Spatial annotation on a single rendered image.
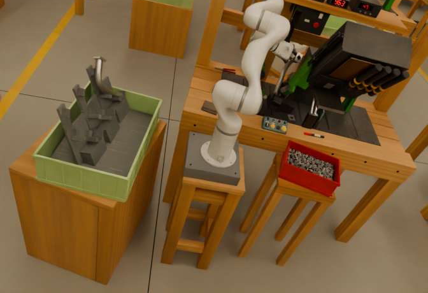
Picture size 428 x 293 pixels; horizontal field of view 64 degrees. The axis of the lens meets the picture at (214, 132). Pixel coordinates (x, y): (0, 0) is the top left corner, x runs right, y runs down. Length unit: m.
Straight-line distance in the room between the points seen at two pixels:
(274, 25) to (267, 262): 1.65
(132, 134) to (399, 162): 1.64
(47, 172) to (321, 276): 1.97
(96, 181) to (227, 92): 0.69
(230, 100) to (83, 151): 0.71
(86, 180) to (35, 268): 0.93
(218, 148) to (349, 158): 0.94
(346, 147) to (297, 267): 0.96
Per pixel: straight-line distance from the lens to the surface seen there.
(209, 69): 2.51
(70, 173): 1.63
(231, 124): 1.60
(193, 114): 2.03
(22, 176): 1.83
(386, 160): 2.39
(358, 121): 2.59
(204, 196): 1.83
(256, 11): 1.68
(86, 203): 1.72
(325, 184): 1.98
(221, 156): 1.72
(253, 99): 1.52
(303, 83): 2.19
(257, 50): 1.60
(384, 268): 3.12
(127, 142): 1.85
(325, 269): 2.81
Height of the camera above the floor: 2.14
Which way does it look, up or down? 40 degrees down
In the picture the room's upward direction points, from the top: 18 degrees clockwise
